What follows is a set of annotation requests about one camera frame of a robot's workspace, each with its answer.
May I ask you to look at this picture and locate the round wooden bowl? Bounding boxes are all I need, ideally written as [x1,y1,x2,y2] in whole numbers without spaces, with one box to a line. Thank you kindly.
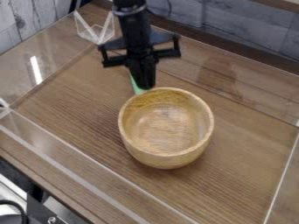
[117,87,215,170]

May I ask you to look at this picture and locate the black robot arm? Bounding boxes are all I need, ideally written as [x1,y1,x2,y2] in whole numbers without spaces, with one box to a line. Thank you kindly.
[97,0,181,90]

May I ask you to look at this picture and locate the green rectangular block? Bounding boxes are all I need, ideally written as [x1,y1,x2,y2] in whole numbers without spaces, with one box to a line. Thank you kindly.
[129,75,144,95]

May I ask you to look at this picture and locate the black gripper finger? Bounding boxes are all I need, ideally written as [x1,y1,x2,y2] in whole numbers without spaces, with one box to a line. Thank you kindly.
[125,55,157,90]

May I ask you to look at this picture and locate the black cable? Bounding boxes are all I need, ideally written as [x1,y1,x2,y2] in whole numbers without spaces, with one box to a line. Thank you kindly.
[0,199,29,224]

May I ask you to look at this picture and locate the black metal table bracket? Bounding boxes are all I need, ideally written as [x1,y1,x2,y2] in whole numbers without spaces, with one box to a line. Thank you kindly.
[25,195,69,224]

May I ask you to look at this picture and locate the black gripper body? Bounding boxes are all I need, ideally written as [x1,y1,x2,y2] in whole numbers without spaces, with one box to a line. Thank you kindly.
[97,28,181,67]

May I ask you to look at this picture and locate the clear acrylic corner bracket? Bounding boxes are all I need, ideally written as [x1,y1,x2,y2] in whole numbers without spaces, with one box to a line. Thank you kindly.
[73,10,115,45]

